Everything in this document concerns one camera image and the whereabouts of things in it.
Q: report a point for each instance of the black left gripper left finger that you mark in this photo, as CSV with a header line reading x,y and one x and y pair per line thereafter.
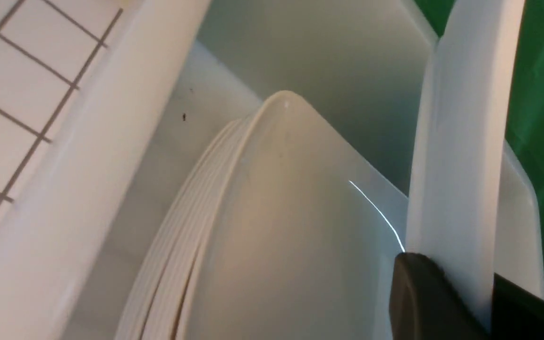
x,y
425,306

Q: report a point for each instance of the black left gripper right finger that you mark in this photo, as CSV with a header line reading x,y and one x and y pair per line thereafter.
x,y
516,313

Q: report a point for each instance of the white square rice plate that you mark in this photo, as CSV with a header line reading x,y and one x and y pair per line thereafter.
x,y
455,176

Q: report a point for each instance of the stack of white plates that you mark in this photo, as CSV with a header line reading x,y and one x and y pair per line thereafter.
x,y
282,231

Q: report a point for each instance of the large white plastic tub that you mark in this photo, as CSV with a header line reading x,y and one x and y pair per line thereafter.
x,y
181,70

